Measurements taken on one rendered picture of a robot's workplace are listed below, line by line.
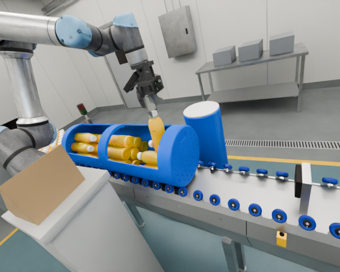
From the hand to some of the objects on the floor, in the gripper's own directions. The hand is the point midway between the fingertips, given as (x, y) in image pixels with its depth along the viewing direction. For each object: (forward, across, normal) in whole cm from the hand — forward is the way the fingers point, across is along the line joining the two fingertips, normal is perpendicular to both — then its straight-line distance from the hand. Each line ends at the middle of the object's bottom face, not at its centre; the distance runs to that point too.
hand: (152, 111), depth 76 cm
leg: (+132, +6, -26) cm, 135 cm away
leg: (+132, +6, +73) cm, 151 cm away
